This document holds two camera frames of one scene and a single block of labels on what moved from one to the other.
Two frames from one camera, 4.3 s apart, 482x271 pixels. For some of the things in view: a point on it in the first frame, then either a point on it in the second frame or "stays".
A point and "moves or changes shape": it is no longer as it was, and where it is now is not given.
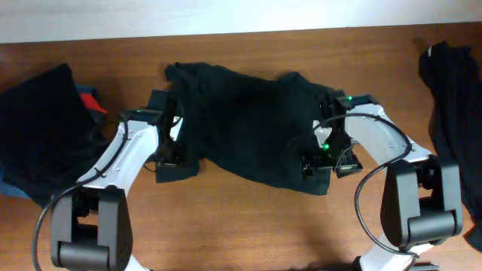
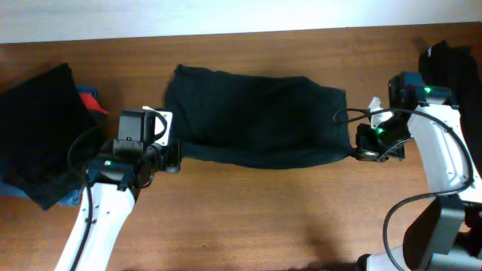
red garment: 89,100 stays
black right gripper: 314,165 → 362,142
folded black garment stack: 49,134 stays
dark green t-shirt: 262,128 moves or changes shape
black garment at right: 453,76 stays
